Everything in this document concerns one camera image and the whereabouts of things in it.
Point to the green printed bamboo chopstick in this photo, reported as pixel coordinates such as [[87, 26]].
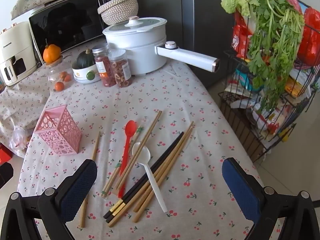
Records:
[[109, 185], [113, 185]]

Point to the red box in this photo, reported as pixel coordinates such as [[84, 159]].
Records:
[[5, 155]]

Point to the green leafy herb bunch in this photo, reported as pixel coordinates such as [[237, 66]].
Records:
[[270, 45]]

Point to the white pot lid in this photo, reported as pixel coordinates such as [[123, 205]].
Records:
[[150, 23]]

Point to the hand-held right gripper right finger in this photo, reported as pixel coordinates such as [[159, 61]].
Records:
[[240, 187]]

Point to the woven basket with lid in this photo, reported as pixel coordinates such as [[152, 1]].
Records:
[[120, 10]]

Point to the glass jar with wooden lid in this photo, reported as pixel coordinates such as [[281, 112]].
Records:
[[53, 75]]

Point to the black microwave oven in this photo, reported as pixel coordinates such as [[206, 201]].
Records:
[[70, 22]]

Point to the small orange fruit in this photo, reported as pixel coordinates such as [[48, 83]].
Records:
[[59, 86], [66, 77]]

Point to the white plastic spoon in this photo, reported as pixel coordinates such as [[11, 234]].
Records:
[[141, 153]]

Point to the cream air fryer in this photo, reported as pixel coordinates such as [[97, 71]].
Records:
[[15, 45]]

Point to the plastic jar of dried rings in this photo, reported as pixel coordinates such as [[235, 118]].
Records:
[[121, 75]]

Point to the white bowl with green dot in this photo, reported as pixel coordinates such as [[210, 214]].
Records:
[[82, 76]]

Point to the large orange fruit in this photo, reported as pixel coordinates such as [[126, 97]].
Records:
[[51, 53]]

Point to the clear plastic bag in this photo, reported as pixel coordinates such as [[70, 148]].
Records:
[[18, 140]]

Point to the pile of snack packets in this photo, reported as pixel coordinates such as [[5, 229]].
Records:
[[265, 120]]

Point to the black chopstick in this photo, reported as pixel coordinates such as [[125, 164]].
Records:
[[168, 147], [171, 148]]

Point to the black box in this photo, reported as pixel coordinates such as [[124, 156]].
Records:
[[5, 173]]

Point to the dark green squash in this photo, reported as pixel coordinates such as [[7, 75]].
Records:
[[85, 60]]

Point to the red plastic spoon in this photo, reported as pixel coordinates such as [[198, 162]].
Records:
[[130, 130]]

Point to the white electric cooking pot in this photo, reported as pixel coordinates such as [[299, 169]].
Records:
[[140, 55]]

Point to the plastic jar of red berries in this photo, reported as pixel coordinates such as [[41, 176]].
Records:
[[105, 72]]

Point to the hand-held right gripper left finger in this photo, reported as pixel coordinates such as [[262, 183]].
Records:
[[80, 190]]

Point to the grey refrigerator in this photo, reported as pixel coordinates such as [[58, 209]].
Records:
[[200, 17]]

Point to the cherry print tablecloth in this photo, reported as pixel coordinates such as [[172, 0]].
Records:
[[200, 155]]

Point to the red and white snack packet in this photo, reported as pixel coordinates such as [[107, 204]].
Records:
[[240, 37]]

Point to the pink perforated utensil holder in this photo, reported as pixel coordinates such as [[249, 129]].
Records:
[[65, 132]]

